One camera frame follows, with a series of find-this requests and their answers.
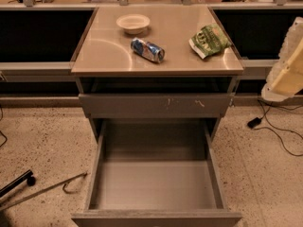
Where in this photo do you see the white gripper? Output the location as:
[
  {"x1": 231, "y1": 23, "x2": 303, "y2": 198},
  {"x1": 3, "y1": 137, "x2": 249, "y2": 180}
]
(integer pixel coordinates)
[{"x1": 261, "y1": 17, "x2": 303, "y2": 102}]

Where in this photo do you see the blue silver redbull can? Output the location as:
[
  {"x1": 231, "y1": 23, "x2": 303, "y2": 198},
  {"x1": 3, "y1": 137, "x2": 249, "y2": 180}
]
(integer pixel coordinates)
[{"x1": 131, "y1": 38, "x2": 165, "y2": 63}]

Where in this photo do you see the closed top drawer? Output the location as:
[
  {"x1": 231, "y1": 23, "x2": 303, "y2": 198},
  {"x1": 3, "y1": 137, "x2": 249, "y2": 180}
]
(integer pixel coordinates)
[{"x1": 79, "y1": 94, "x2": 231, "y2": 118}]

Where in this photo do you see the grey drawer cabinet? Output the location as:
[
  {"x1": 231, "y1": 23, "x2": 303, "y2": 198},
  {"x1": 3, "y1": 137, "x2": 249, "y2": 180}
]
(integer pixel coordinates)
[{"x1": 71, "y1": 5, "x2": 243, "y2": 134}]

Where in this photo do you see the open middle drawer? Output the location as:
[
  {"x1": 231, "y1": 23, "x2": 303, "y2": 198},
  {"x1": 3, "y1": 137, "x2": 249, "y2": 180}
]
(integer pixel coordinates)
[{"x1": 72, "y1": 119, "x2": 241, "y2": 227}]

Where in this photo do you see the black power adapter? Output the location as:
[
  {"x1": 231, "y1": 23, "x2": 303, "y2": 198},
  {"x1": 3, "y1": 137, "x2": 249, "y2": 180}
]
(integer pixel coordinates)
[{"x1": 247, "y1": 117, "x2": 261, "y2": 129}]

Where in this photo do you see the green chip bag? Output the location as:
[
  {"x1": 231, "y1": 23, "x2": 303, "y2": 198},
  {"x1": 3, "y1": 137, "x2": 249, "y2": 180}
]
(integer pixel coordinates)
[{"x1": 188, "y1": 24, "x2": 231, "y2": 59}]

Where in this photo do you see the white paper bowl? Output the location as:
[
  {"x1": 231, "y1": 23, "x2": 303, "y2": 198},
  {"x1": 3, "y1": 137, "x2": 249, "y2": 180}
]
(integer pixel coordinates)
[{"x1": 116, "y1": 14, "x2": 151, "y2": 35}]

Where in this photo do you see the thin metal rod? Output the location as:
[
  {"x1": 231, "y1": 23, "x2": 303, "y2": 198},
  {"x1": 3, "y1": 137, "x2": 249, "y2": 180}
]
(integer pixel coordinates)
[{"x1": 0, "y1": 172, "x2": 87, "y2": 212}]

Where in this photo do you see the black caster leg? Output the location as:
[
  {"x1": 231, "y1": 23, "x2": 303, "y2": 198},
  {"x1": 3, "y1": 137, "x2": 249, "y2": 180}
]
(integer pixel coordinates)
[{"x1": 0, "y1": 170, "x2": 36, "y2": 198}]

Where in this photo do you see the black floor cable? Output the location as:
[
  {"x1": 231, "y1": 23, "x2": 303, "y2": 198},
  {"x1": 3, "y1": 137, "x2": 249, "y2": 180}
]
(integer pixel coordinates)
[{"x1": 253, "y1": 98, "x2": 303, "y2": 158}]

